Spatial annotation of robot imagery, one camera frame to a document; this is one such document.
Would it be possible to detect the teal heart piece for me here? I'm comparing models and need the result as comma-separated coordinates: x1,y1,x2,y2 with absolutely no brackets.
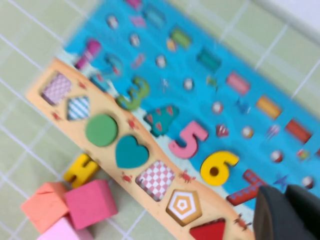
114,135,150,170

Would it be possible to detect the light pink wooden cube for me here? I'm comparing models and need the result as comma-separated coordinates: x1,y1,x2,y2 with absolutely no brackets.
36,216,94,240

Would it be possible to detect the yellow number six piece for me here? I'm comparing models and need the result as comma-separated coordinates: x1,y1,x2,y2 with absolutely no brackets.
199,150,240,187

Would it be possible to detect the green circle piece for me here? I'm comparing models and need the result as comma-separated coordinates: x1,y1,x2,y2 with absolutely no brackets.
85,114,119,148

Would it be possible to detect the green checked tablecloth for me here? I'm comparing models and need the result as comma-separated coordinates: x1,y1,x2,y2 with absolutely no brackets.
0,0,320,240

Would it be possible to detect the magenta wooden cube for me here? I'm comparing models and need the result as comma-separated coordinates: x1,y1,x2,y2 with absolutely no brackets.
64,178,119,231

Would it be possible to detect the pink number five piece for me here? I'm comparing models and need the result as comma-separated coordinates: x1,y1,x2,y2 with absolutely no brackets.
167,119,210,160

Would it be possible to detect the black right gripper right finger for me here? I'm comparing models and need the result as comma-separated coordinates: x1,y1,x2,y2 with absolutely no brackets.
284,184,320,240

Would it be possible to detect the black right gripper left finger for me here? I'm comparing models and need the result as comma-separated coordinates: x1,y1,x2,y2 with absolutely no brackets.
252,185,289,240

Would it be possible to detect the green number three piece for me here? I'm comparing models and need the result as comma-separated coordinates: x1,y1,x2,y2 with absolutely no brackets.
116,76,151,112

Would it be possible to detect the orange wooden cube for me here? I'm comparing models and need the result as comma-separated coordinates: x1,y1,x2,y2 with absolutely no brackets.
20,181,70,235

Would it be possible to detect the blue and tan puzzle board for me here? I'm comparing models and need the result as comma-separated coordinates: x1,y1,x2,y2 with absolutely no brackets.
24,0,320,240

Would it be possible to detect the red triangle piece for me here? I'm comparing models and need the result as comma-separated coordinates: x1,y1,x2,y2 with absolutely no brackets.
189,218,226,240

